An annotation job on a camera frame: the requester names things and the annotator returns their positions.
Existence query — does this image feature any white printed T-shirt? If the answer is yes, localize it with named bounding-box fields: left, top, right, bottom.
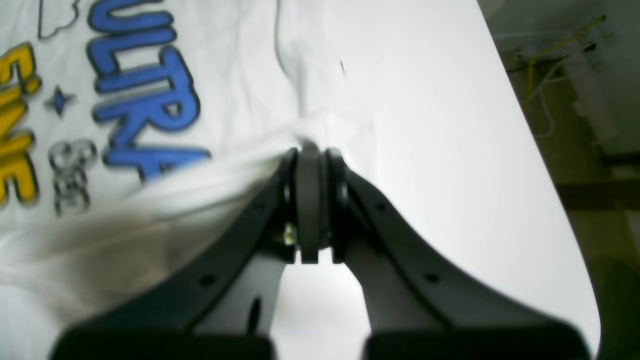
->
left=1, top=0, right=380, bottom=333

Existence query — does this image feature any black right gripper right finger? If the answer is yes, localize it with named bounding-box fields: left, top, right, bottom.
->
left=325, top=148, right=590, bottom=360

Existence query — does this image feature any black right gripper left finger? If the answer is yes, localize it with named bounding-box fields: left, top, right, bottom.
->
left=51, top=148, right=298, bottom=360

